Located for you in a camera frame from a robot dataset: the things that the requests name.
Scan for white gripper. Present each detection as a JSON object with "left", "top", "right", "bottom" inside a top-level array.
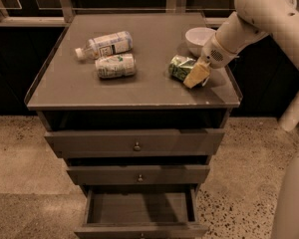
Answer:
[{"left": 183, "top": 34, "right": 237, "bottom": 89}]

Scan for crushed green can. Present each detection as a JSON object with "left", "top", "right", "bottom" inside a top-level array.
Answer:
[{"left": 168, "top": 55, "right": 196, "bottom": 82}]

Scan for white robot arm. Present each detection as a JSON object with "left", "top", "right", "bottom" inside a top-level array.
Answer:
[{"left": 184, "top": 0, "right": 299, "bottom": 239}]

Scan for white green can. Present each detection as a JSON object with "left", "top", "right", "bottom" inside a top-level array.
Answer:
[{"left": 95, "top": 54, "right": 137, "bottom": 79}]

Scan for grey top drawer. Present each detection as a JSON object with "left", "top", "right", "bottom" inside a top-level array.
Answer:
[{"left": 45, "top": 128, "right": 224, "bottom": 158}]

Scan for grey drawer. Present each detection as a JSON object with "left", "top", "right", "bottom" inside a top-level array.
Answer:
[
  {"left": 45, "top": 128, "right": 224, "bottom": 158},
  {"left": 75, "top": 185, "right": 208, "bottom": 239},
  {"left": 67, "top": 164, "right": 209, "bottom": 185}
]

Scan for grey drawer cabinet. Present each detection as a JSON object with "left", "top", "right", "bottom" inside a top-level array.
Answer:
[{"left": 24, "top": 12, "right": 243, "bottom": 239}]

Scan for grey middle drawer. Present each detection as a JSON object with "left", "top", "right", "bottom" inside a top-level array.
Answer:
[{"left": 67, "top": 164, "right": 209, "bottom": 185}]

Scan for grey bottom drawer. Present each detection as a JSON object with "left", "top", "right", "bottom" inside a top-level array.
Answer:
[{"left": 75, "top": 185, "right": 208, "bottom": 239}]

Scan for white bowl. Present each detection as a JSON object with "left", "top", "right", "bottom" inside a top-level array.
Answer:
[{"left": 185, "top": 27, "right": 215, "bottom": 57}]

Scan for clear plastic bottle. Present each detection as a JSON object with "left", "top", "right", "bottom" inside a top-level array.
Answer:
[{"left": 75, "top": 31, "right": 133, "bottom": 61}]

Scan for metal window frame rail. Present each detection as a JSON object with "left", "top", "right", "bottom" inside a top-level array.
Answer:
[{"left": 0, "top": 0, "right": 234, "bottom": 27}]

